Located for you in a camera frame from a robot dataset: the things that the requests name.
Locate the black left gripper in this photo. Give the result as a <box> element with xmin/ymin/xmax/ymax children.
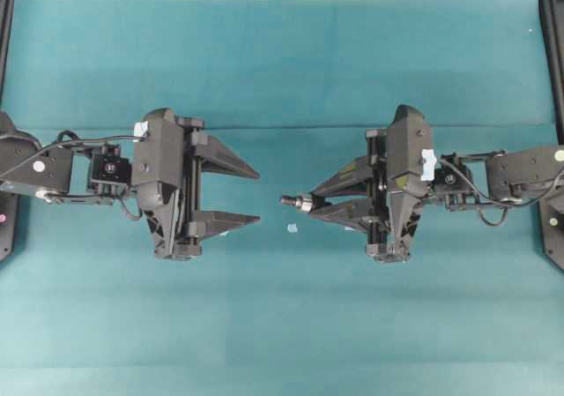
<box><xmin>152</xmin><ymin>117</ymin><xmax>260</xmax><ymax>261</ymax></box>

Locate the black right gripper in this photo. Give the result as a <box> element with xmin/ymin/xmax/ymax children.
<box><xmin>309</xmin><ymin>129</ymin><xmax>414</xmax><ymax>264</ymax></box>

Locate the metal shaft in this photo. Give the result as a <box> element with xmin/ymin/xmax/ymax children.
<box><xmin>279</xmin><ymin>195</ymin><xmax>314</xmax><ymax>211</ymax></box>

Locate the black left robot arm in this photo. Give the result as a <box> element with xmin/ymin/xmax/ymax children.
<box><xmin>1</xmin><ymin>108</ymin><xmax>260</xmax><ymax>261</ymax></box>

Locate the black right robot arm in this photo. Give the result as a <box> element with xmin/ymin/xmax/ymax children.
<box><xmin>295</xmin><ymin>125</ymin><xmax>563</xmax><ymax>263</ymax></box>

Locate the teal table mat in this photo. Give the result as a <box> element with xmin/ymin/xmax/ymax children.
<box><xmin>1</xmin><ymin>0</ymin><xmax>563</xmax><ymax>395</ymax></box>

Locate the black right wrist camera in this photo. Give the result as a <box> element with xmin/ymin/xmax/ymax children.
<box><xmin>384</xmin><ymin>104</ymin><xmax>435</xmax><ymax>263</ymax></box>

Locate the black right camera cable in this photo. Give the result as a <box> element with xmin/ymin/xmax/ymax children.
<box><xmin>434</xmin><ymin>155</ymin><xmax>564</xmax><ymax>228</ymax></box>

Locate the black camera cable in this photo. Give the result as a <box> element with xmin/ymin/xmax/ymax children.
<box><xmin>0</xmin><ymin>130</ymin><xmax>149</xmax><ymax>179</ymax></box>
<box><xmin>434</xmin><ymin>155</ymin><xmax>564</xmax><ymax>228</ymax></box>

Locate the black left camera cable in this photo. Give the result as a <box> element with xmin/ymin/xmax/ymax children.
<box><xmin>0</xmin><ymin>130</ymin><xmax>149</xmax><ymax>179</ymax></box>

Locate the black left base frame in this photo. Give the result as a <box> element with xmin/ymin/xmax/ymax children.
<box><xmin>0</xmin><ymin>0</ymin><xmax>21</xmax><ymax>265</ymax></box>

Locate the black base frame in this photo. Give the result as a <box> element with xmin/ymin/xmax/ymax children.
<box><xmin>0</xmin><ymin>0</ymin><xmax>21</xmax><ymax>265</ymax></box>
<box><xmin>536</xmin><ymin>0</ymin><xmax>564</xmax><ymax>276</ymax></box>

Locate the black right base frame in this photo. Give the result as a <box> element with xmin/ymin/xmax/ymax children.
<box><xmin>536</xmin><ymin>0</ymin><xmax>564</xmax><ymax>276</ymax></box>

